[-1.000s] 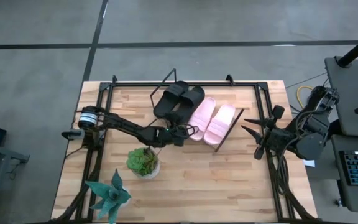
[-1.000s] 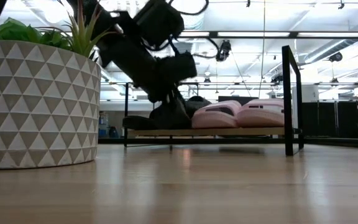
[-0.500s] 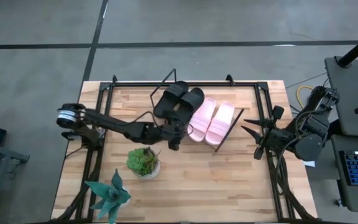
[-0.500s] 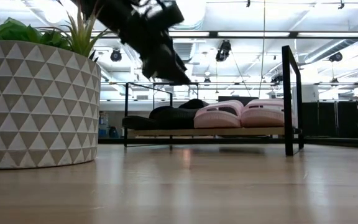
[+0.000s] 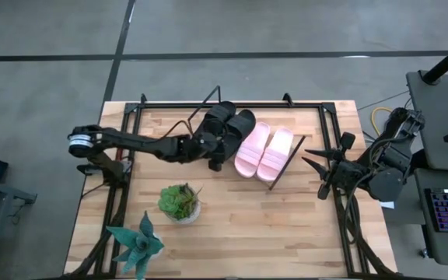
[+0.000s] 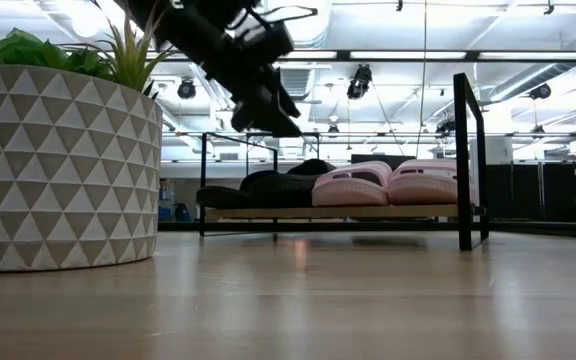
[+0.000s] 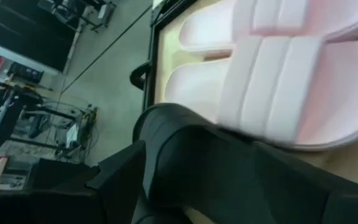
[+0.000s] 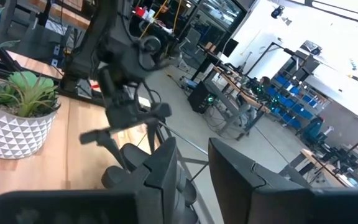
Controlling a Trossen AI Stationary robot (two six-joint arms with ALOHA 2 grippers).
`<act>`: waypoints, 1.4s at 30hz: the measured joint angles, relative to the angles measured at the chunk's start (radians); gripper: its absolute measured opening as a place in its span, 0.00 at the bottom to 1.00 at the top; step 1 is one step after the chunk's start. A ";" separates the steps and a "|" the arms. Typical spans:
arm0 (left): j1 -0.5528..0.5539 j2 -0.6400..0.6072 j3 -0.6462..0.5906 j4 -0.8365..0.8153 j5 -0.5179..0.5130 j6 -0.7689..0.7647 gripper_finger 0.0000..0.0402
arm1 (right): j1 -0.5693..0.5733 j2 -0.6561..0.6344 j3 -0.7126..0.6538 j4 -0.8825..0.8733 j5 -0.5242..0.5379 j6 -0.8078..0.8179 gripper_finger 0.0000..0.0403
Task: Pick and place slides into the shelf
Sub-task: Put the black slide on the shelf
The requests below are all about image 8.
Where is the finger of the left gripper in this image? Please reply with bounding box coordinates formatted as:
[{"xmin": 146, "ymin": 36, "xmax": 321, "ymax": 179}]
[
  {"xmin": 146, "ymin": 119, "xmax": 160, "ymax": 153},
  {"xmin": 96, "ymin": 138, "xmax": 127, "ymax": 170}
]

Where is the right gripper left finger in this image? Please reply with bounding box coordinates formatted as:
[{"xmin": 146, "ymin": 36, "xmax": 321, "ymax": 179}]
[{"xmin": 0, "ymin": 138, "xmax": 180, "ymax": 224}]

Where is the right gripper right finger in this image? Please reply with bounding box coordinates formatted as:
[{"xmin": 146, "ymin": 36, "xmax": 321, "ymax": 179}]
[{"xmin": 209, "ymin": 138, "xmax": 358, "ymax": 224}]

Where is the black slide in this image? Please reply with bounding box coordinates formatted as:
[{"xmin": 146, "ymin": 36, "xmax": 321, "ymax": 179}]
[
  {"xmin": 175, "ymin": 166, "xmax": 199, "ymax": 224},
  {"xmin": 101, "ymin": 142, "xmax": 155, "ymax": 190}
]

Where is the black computer tower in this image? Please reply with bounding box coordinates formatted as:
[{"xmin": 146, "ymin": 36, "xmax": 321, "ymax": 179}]
[{"xmin": 187, "ymin": 81, "xmax": 218, "ymax": 114}]

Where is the small wooden desk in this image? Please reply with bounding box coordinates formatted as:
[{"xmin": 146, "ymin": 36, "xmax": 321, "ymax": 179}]
[{"xmin": 280, "ymin": 148, "xmax": 357, "ymax": 189}]

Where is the blue office chair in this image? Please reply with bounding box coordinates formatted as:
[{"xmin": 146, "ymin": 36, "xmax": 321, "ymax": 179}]
[{"xmin": 300, "ymin": 116, "xmax": 326, "ymax": 147}]

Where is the rack with blue bins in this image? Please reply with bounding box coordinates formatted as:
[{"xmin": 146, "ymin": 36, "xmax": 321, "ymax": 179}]
[{"xmin": 267, "ymin": 58, "xmax": 329, "ymax": 130}]

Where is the grey office chair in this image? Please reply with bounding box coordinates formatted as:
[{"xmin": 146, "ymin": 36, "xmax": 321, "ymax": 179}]
[{"xmin": 178, "ymin": 27, "xmax": 202, "ymax": 68}]

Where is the long wooden desk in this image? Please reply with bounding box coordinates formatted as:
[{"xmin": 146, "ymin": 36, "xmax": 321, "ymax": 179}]
[{"xmin": 211, "ymin": 63, "xmax": 272, "ymax": 141}]

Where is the green succulent in patterned pot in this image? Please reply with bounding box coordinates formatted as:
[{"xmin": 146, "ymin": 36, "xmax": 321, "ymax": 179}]
[{"xmin": 0, "ymin": 70, "xmax": 61, "ymax": 160}]

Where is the wooden topped workbench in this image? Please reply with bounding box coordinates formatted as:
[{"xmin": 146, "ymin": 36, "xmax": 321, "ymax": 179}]
[{"xmin": 29, "ymin": 0, "xmax": 91, "ymax": 30}]

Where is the person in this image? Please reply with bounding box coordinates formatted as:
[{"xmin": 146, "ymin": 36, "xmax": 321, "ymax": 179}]
[{"xmin": 259, "ymin": 76, "xmax": 273, "ymax": 94}]

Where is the black monitor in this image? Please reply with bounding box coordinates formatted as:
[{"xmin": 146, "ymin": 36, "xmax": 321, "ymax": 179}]
[{"xmin": 221, "ymin": 37, "xmax": 239, "ymax": 58}]

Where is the hanging yellow cable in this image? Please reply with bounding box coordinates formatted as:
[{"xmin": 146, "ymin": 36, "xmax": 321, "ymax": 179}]
[{"xmin": 140, "ymin": 0, "xmax": 180, "ymax": 40}]

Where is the ceiling mounted camera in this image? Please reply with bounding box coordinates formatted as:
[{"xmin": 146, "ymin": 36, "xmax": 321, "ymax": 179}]
[{"xmin": 270, "ymin": 5, "xmax": 286, "ymax": 19}]

